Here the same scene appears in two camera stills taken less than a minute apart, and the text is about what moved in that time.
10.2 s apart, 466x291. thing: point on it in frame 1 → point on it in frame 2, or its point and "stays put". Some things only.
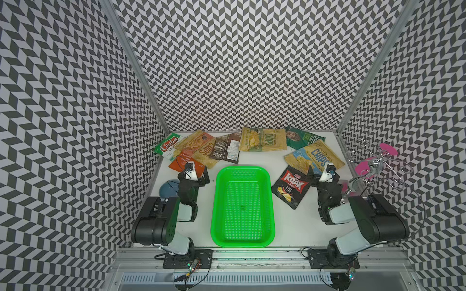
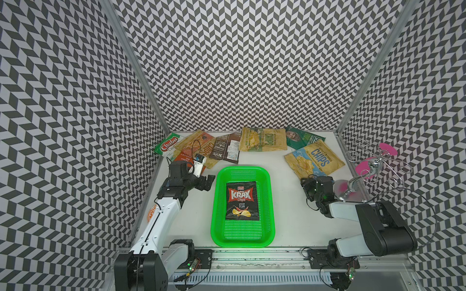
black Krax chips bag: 291,186 → 241,201
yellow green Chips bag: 263,139 stays put
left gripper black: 201,181 → 201,185
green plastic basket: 243,214 stays put
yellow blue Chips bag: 317,154 stays put
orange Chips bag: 199,145 stays put
